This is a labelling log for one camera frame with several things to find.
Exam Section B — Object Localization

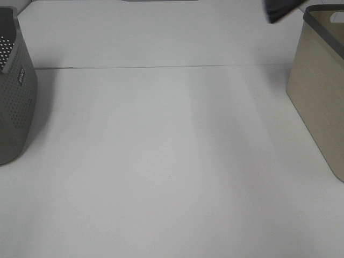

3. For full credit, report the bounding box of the beige plastic storage basket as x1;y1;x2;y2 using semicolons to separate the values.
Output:
286;4;343;181

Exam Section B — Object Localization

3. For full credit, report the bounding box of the grey perforated plastic basket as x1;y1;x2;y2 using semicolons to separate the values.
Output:
1;6;38;165

